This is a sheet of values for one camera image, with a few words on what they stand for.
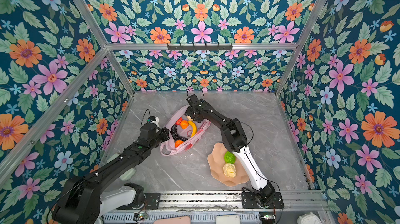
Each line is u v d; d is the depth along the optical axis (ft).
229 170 2.55
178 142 2.88
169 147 2.73
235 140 2.13
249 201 2.41
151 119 2.51
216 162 2.77
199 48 3.03
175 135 3.06
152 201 2.41
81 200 1.32
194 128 3.20
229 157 2.67
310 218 2.18
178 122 3.19
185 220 2.22
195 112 2.57
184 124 3.23
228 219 2.24
